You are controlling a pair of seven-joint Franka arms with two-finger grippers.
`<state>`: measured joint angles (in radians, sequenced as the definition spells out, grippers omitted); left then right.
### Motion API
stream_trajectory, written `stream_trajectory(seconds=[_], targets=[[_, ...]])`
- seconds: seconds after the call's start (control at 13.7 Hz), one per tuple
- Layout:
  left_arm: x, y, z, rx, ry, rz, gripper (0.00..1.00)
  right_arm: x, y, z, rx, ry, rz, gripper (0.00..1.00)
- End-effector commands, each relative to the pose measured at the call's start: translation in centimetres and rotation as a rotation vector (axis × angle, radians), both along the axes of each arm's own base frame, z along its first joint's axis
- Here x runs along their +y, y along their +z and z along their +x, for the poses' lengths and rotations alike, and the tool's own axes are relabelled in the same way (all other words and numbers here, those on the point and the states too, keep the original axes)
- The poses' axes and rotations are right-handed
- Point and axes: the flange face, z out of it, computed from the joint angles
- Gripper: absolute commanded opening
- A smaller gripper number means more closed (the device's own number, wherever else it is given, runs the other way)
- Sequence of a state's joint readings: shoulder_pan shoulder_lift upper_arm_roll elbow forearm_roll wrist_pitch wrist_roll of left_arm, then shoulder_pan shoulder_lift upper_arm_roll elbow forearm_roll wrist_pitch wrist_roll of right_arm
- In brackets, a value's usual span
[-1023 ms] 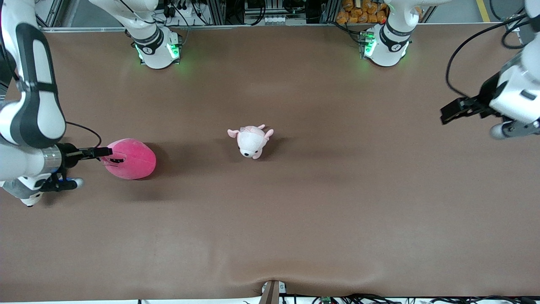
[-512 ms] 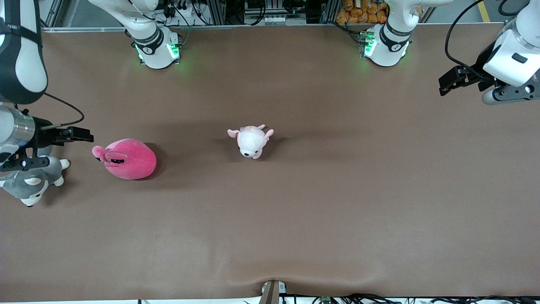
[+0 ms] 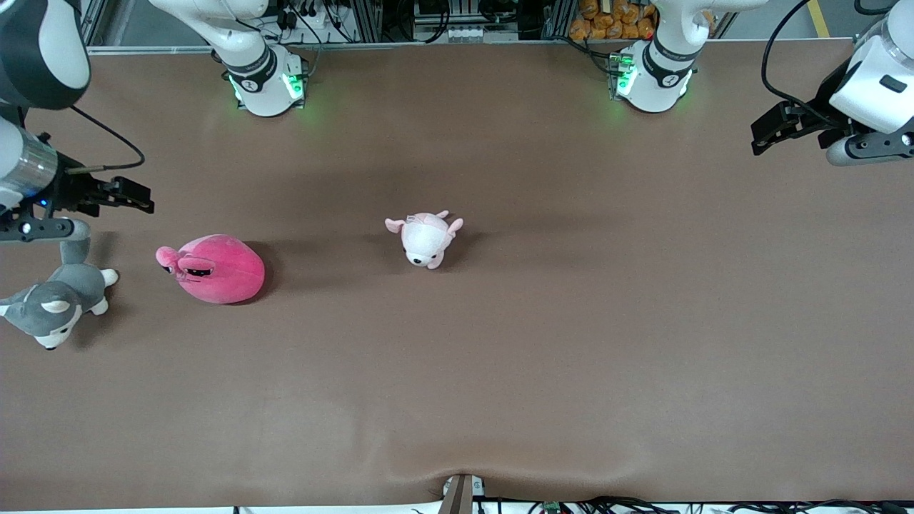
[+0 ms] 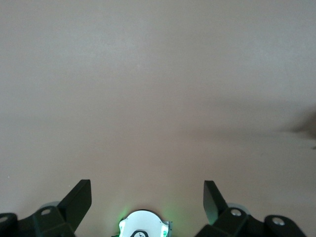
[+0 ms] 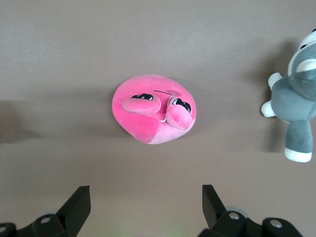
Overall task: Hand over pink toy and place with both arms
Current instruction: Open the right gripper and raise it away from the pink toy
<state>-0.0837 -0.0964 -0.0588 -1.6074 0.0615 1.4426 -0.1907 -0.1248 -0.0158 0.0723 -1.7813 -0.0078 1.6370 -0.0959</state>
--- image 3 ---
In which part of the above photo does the brown metal bracket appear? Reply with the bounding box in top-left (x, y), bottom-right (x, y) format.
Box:
top-left (443, 473), bottom-right (486, 514)

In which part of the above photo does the hot pink plush toy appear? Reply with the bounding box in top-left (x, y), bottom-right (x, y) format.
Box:
top-left (156, 234), bottom-right (266, 306)

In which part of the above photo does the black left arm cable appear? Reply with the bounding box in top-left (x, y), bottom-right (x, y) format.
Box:
top-left (760, 0), bottom-right (893, 129)

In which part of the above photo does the brown table cover mat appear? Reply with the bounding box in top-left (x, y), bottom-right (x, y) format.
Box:
top-left (0, 39), bottom-right (914, 511)

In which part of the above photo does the black cable bundle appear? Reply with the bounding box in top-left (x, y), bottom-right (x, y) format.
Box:
top-left (493, 496), bottom-right (914, 514)

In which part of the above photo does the white power strip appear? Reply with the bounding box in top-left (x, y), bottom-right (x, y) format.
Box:
top-left (446, 25), bottom-right (504, 42)

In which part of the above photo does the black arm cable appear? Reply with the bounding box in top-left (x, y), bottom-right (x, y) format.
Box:
top-left (760, 0), bottom-right (893, 129)
top-left (68, 106), bottom-right (146, 176)

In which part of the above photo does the aluminium profile frame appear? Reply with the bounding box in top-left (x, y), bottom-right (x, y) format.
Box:
top-left (79, 0), bottom-right (914, 56)

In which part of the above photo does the orange objects bin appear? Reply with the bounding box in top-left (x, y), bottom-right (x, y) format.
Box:
top-left (569, 0), bottom-right (658, 41)

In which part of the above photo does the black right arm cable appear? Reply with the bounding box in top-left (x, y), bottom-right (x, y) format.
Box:
top-left (68, 106), bottom-right (146, 176)

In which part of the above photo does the pale pink white plush toy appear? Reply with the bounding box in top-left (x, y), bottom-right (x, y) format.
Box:
top-left (385, 210), bottom-right (464, 270)

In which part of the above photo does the grey white husky plush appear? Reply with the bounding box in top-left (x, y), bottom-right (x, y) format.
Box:
top-left (0, 239), bottom-right (119, 350)

